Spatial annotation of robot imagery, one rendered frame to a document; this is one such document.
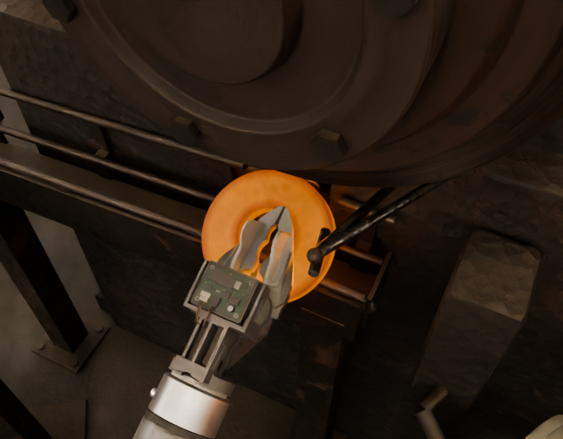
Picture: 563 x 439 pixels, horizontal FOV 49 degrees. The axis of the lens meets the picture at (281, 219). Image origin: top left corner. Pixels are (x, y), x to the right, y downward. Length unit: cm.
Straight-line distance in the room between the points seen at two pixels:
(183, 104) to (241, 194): 27
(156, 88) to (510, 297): 39
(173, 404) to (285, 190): 26
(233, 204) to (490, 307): 31
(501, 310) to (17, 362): 119
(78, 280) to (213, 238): 95
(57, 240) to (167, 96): 129
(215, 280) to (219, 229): 11
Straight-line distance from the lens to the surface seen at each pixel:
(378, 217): 56
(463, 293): 64
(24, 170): 93
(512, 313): 64
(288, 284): 68
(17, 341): 161
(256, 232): 69
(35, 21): 86
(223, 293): 63
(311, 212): 70
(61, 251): 171
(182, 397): 63
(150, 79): 48
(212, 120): 46
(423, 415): 78
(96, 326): 156
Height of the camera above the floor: 133
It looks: 52 degrees down
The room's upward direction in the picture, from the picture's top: straight up
